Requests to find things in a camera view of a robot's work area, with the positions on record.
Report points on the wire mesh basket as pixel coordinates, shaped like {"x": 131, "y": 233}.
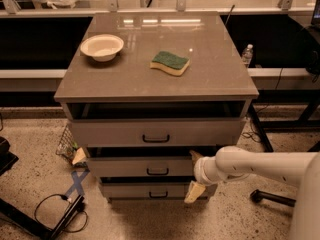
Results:
{"x": 69, "y": 150}

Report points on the black metal stand base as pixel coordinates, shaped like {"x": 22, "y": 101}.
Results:
{"x": 45, "y": 223}

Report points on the grey drawer cabinet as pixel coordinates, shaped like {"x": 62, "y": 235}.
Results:
{"x": 215, "y": 85}

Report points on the grey bottom drawer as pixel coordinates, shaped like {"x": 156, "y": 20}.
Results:
{"x": 144, "y": 190}

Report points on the white paper bowl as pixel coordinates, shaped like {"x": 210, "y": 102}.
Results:
{"x": 102, "y": 48}

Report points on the clear plastic water bottle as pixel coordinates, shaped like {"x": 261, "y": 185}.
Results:
{"x": 247, "y": 55}

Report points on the black office chair base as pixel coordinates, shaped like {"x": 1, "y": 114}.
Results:
{"x": 257, "y": 196}

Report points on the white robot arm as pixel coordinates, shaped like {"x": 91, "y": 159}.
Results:
{"x": 299, "y": 169}

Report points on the green yellow sponge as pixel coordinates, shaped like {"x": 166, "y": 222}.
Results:
{"x": 170, "y": 63}

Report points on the grey drawer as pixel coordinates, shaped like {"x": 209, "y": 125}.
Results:
{"x": 144, "y": 190}
{"x": 156, "y": 132}
{"x": 141, "y": 166}

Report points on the grey top drawer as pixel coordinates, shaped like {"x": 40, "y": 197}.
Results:
{"x": 156, "y": 132}

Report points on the blue tape cross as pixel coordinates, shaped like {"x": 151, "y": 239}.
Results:
{"x": 77, "y": 177}

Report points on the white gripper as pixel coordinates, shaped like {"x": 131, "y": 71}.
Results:
{"x": 200, "y": 171}

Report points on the black table leg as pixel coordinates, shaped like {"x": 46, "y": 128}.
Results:
{"x": 259, "y": 129}

